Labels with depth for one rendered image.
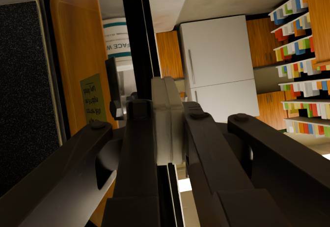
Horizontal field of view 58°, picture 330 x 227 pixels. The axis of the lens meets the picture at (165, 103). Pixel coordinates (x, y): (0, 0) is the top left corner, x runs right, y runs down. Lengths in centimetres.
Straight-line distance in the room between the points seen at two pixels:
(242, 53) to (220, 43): 42
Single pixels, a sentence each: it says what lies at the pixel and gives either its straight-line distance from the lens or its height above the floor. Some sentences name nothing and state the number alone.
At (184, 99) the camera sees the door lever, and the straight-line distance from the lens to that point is 30.
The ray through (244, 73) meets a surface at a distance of 539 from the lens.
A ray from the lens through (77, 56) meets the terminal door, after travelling 42.
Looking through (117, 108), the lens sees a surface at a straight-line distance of 27.
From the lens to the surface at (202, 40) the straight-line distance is 527.
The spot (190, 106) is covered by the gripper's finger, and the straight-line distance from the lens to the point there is 16.
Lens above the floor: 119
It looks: 1 degrees up
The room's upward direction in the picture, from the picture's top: 171 degrees clockwise
